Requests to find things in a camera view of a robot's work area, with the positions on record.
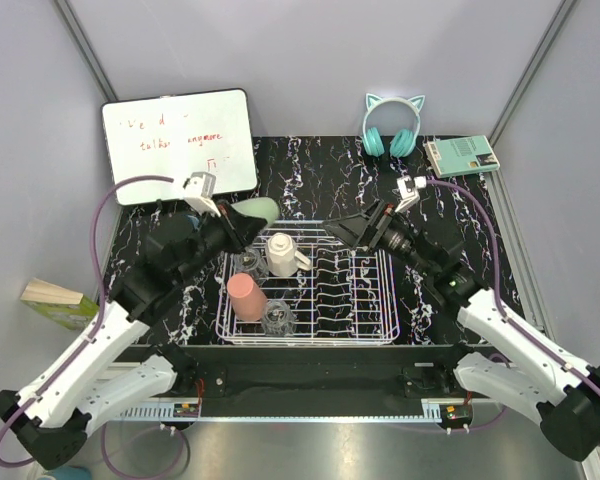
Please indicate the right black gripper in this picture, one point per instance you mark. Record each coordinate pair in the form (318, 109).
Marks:
(349, 229)

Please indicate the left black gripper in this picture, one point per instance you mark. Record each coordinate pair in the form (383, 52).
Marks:
(240, 229)

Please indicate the green plastic cup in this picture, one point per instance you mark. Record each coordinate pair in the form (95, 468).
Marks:
(260, 207)

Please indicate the clear glass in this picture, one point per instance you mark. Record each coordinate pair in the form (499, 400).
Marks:
(278, 319)
(251, 262)

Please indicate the pink plastic cup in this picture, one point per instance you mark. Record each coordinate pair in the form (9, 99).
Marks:
(247, 299)

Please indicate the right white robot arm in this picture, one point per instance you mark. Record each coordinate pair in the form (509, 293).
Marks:
(553, 388)

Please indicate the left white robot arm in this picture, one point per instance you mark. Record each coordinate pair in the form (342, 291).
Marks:
(55, 414)

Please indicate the white faceted mug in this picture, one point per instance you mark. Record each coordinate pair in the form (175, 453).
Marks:
(283, 257)

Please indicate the teal cat-ear headphones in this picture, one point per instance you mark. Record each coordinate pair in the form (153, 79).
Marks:
(395, 115)

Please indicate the white dry-erase board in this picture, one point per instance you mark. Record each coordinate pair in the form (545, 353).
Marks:
(176, 136)

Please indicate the teal paperback book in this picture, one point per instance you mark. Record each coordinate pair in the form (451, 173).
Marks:
(461, 156)

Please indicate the green box with wood top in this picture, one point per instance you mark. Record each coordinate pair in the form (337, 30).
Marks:
(70, 309)

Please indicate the blue round object at bottom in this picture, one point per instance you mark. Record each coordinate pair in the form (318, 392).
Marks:
(66, 473)

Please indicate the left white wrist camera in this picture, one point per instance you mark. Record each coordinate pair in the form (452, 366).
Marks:
(197, 189)

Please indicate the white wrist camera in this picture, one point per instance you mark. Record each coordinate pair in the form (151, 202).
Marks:
(197, 189)
(409, 190)

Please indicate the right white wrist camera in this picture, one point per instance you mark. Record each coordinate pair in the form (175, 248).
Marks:
(409, 190)

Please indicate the white wire dish rack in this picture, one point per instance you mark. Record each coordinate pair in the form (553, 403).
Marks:
(347, 298)

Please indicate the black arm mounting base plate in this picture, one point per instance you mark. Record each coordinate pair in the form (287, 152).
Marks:
(311, 383)

